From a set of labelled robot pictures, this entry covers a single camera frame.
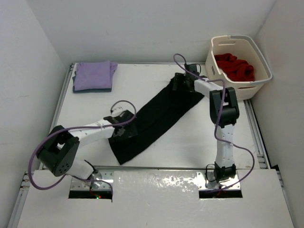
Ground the white front cover panel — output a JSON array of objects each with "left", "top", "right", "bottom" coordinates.
[{"left": 18, "top": 170, "right": 293, "bottom": 228}]

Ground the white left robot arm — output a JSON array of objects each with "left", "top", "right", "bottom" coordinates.
[{"left": 36, "top": 107, "right": 135, "bottom": 180}]

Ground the lavender garment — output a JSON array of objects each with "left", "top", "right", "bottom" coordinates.
[{"left": 72, "top": 61, "right": 118, "bottom": 93}]

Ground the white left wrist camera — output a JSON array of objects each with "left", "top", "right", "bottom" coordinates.
[{"left": 111, "top": 107, "right": 123, "bottom": 115}]

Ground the black garment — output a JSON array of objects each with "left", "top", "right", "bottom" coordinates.
[{"left": 109, "top": 79, "right": 204, "bottom": 165}]

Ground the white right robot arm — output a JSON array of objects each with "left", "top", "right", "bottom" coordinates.
[{"left": 173, "top": 64, "right": 239, "bottom": 182}]

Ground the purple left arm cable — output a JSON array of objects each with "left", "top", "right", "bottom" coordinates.
[{"left": 28, "top": 100, "right": 138, "bottom": 190}]

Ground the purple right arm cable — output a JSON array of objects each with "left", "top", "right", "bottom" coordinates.
[{"left": 173, "top": 54, "right": 256, "bottom": 192}]

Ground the aluminium table edge rail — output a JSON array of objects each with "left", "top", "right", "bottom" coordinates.
[{"left": 39, "top": 63, "right": 74, "bottom": 168}]

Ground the red garment in basket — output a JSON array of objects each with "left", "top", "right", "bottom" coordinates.
[{"left": 214, "top": 53, "right": 255, "bottom": 82}]

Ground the cream perforated laundry basket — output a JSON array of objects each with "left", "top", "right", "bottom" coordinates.
[{"left": 205, "top": 35, "right": 273, "bottom": 100}]

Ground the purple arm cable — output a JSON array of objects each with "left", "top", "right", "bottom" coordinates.
[
  {"left": 173, "top": 54, "right": 256, "bottom": 192},
  {"left": 28, "top": 100, "right": 138, "bottom": 190}
]

